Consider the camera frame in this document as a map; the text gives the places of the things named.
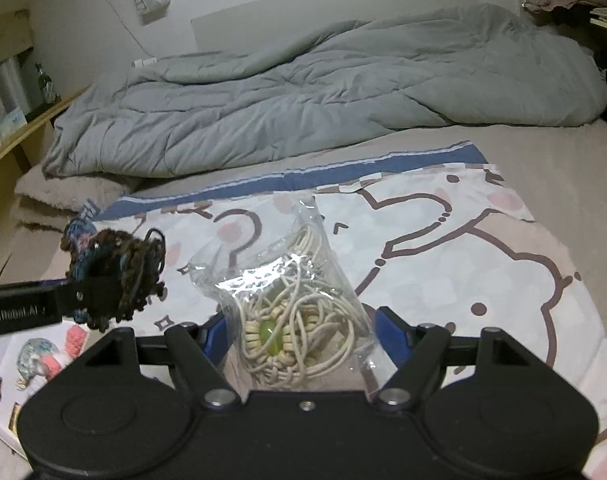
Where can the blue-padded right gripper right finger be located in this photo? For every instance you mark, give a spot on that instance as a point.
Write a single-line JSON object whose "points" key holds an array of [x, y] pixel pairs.
{"points": [[418, 353]]}

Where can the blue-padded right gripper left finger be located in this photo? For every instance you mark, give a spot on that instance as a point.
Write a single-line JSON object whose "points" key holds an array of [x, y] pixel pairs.
{"points": [[196, 351]]}

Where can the pink white crochet bunny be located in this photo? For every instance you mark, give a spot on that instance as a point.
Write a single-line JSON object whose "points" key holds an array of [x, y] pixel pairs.
{"points": [[55, 361]]}

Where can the plastic bag of beige cords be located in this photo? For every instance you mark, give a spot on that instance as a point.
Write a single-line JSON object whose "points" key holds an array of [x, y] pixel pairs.
{"points": [[293, 321]]}

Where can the dark blue brown scrunchie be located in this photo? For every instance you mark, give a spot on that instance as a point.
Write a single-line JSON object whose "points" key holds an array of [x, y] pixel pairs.
{"points": [[114, 273]]}

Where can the gold yellow small packet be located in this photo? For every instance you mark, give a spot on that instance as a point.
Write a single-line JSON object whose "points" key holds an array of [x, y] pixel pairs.
{"points": [[13, 419]]}

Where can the blue floral fabric pouch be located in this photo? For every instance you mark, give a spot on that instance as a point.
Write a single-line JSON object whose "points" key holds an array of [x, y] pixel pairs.
{"points": [[31, 360]]}

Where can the beige fluffy folded blanket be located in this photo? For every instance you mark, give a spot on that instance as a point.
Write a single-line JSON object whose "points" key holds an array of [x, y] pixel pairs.
{"points": [[50, 203]]}

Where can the cartoon bear print cloth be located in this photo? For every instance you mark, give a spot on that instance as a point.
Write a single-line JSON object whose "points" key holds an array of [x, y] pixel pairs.
{"points": [[437, 236]]}

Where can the yellow wooden bedside shelf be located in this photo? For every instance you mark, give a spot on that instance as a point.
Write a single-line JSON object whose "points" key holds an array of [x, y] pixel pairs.
{"points": [[14, 163]]}

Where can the white cardboard box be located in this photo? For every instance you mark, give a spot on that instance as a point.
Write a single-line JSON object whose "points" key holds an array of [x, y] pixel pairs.
{"points": [[13, 462]]}

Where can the tissue pack on shelf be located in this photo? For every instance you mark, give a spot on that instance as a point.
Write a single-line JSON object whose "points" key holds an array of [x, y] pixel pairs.
{"points": [[11, 123]]}

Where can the green glass bottle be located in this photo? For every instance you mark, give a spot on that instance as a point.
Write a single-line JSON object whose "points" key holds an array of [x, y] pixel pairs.
{"points": [[46, 85]]}

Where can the white power strip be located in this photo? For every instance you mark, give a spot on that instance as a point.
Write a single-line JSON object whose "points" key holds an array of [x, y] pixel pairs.
{"points": [[143, 62]]}

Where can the grey quilted duvet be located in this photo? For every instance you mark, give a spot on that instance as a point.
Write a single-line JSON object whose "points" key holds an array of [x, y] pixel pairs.
{"points": [[329, 87]]}

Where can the grey headboard panel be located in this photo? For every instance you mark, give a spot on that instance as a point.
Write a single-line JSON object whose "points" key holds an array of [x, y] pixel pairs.
{"points": [[249, 26]]}

